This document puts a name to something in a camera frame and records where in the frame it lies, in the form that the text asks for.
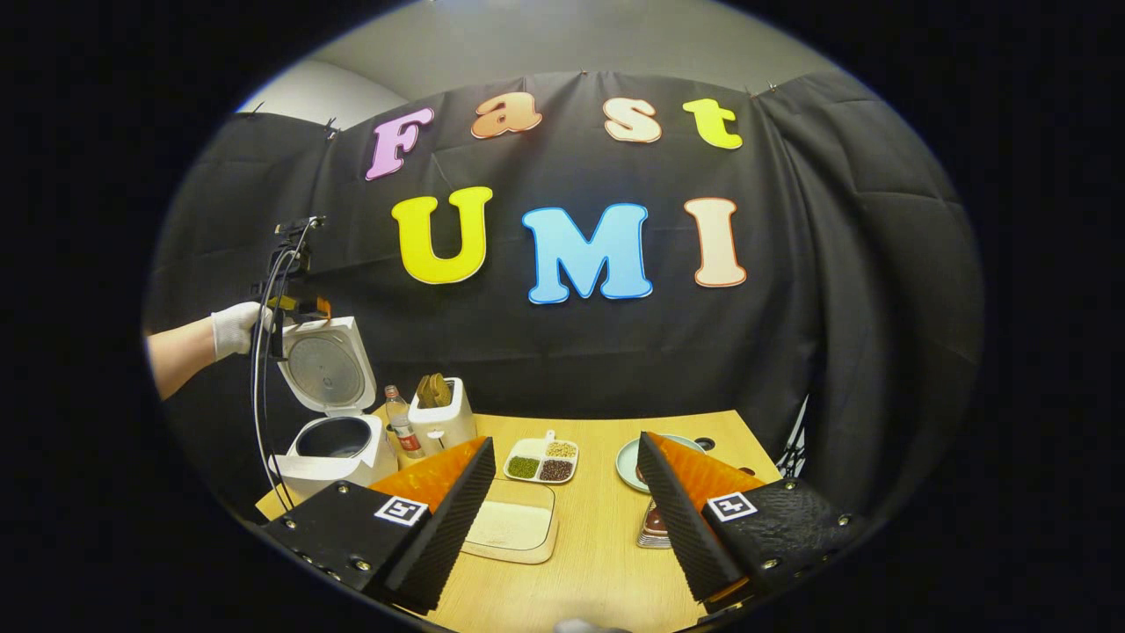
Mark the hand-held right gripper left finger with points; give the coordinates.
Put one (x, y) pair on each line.
(444, 536)

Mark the pale green plate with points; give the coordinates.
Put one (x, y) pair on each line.
(628, 462)

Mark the brown wooden spoon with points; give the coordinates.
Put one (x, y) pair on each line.
(655, 523)

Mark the clear bottle with red label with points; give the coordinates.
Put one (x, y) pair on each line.
(404, 431)

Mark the brown toast slice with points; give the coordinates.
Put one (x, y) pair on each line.
(426, 392)
(439, 388)

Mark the divided dish of beans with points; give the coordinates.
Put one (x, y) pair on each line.
(540, 462)

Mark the white toaster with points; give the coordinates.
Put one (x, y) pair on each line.
(444, 426)

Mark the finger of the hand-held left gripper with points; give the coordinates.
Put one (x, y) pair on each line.
(303, 312)

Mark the black backdrop cloth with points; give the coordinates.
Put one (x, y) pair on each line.
(791, 290)

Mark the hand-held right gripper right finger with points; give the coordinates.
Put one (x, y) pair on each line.
(685, 527)

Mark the cream tray of rice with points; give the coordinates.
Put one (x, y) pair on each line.
(510, 525)

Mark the white rice cooker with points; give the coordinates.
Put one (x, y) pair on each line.
(325, 369)

